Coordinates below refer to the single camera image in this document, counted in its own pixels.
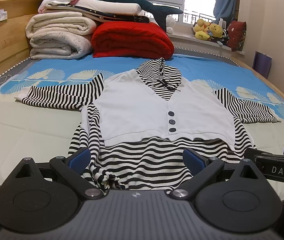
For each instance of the yellow plush toys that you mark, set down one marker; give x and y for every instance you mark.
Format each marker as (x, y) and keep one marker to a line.
(207, 31)

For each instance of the purple box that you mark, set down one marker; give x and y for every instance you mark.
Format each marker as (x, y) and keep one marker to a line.
(262, 64)

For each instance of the beige folded blanket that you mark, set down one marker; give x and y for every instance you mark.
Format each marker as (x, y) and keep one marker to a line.
(60, 35)

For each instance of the white folded bedding stack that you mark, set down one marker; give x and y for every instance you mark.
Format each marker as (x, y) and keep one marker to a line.
(102, 11)

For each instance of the striped white hooded garment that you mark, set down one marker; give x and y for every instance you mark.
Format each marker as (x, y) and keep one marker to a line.
(136, 125)

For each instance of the red folded blanket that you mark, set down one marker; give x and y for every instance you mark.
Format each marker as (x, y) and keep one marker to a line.
(120, 39)

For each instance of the blue curtain right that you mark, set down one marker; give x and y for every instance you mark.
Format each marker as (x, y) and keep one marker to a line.
(224, 9)

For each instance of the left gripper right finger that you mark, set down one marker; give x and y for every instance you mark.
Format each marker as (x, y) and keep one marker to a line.
(204, 172)

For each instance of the wooden headboard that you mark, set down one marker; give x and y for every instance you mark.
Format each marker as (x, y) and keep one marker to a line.
(14, 45)

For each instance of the blue white patterned bedsheet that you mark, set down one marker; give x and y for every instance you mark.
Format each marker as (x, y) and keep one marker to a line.
(45, 133)

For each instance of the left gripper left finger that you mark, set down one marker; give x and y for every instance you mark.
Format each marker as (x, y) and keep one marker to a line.
(69, 171)

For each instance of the white plush toy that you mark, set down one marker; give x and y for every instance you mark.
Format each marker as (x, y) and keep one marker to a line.
(170, 23)

